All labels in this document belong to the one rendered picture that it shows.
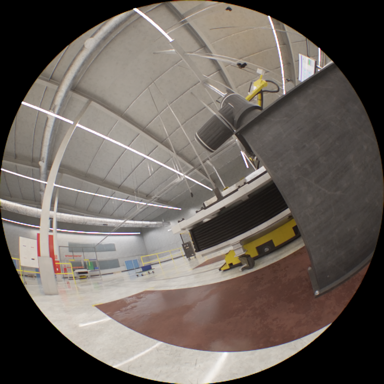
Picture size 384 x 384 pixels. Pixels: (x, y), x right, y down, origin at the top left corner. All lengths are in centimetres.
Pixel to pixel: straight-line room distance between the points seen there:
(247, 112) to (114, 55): 951
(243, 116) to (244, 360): 112
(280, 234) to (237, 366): 151
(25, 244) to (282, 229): 799
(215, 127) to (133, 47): 934
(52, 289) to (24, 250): 356
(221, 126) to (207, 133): 11
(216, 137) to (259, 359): 113
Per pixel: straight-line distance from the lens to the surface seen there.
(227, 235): 164
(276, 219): 144
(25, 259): 710
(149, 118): 1091
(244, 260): 153
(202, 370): 62
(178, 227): 159
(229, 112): 88
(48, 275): 386
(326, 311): 65
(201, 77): 314
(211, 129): 89
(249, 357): 60
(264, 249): 183
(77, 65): 772
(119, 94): 1027
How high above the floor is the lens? 48
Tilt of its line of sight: 24 degrees up
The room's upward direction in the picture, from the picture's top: 23 degrees counter-clockwise
